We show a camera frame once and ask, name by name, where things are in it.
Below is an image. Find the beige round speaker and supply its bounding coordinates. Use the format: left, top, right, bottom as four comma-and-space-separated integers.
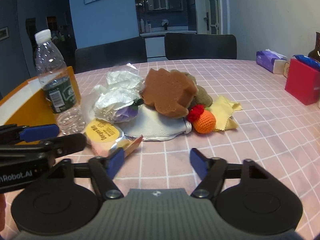
283, 62, 290, 78

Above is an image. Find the yellow cloth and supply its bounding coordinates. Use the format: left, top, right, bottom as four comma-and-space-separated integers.
206, 96, 243, 132

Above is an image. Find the white plastic flower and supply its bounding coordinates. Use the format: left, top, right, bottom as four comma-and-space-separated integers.
93, 70, 145, 124

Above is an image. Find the black chair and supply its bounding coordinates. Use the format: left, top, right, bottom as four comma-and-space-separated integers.
74, 37, 147, 74
164, 33, 237, 60

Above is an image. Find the red box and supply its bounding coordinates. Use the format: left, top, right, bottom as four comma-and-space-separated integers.
285, 59, 319, 106

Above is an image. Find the orange crochet ball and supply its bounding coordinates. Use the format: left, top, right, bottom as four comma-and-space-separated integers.
193, 110, 216, 134

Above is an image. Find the brown sponge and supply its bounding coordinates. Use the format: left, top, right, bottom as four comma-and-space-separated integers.
140, 68, 197, 119

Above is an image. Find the yellow labelled snack packet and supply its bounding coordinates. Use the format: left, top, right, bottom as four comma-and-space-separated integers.
84, 119, 143, 158

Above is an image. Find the white cabinet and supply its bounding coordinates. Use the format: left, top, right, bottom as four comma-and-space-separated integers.
140, 30, 197, 62

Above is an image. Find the black chair left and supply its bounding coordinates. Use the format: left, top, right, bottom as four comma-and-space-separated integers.
74, 37, 147, 74

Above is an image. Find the brown plush fabric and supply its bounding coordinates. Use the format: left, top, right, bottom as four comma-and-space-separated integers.
183, 72, 213, 109

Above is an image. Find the white glass door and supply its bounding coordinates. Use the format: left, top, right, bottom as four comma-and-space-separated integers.
195, 0, 230, 35

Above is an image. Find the orange storage box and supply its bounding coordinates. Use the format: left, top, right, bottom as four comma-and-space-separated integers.
0, 65, 82, 145

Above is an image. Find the pink checkered tablecloth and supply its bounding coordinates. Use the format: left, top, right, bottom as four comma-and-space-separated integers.
0, 58, 320, 240

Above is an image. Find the clear plastic water bottle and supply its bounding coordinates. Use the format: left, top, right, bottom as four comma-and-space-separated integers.
35, 29, 86, 135

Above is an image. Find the brown glass bottle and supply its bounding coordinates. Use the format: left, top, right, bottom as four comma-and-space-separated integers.
308, 32, 320, 62

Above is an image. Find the black chair right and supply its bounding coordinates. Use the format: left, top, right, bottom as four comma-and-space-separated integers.
164, 33, 237, 60

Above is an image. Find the blue packet on red box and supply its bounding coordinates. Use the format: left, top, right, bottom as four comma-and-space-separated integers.
294, 55, 320, 71

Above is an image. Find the white round cloth pad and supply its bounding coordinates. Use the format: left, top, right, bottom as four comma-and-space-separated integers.
117, 105, 192, 141

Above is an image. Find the red crochet flower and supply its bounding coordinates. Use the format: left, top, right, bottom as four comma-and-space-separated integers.
186, 104, 204, 123

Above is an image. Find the purple tissue pack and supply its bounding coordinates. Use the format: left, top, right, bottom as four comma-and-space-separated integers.
256, 49, 287, 75

